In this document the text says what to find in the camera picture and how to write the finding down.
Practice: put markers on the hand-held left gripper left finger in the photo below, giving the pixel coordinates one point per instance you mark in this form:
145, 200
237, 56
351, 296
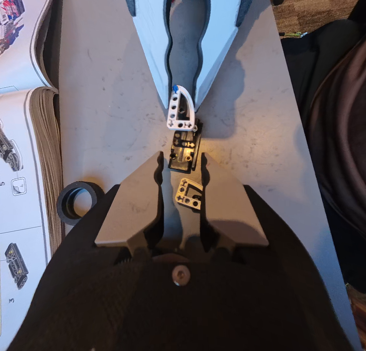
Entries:
131, 213

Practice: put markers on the plain white curved brick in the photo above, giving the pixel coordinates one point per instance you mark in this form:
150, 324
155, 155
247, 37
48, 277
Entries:
178, 198

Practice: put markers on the white curved brick with pin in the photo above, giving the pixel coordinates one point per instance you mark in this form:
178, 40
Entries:
173, 110

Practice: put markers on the black panel brick with pins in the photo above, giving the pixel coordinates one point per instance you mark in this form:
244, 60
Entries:
183, 159

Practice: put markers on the grey desk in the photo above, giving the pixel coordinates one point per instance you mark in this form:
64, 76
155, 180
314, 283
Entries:
114, 70

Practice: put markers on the open instruction booklet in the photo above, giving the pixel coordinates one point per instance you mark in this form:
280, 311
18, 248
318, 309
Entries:
17, 156

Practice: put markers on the black toy tyre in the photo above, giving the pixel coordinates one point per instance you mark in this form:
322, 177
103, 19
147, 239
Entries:
61, 208

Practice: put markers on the person's clothed body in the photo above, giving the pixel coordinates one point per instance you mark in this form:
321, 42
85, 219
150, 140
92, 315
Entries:
328, 127

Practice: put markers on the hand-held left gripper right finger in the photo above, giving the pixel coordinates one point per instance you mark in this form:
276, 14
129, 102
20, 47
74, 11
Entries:
234, 213

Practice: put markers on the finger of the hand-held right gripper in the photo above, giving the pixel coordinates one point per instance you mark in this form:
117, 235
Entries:
220, 27
151, 27

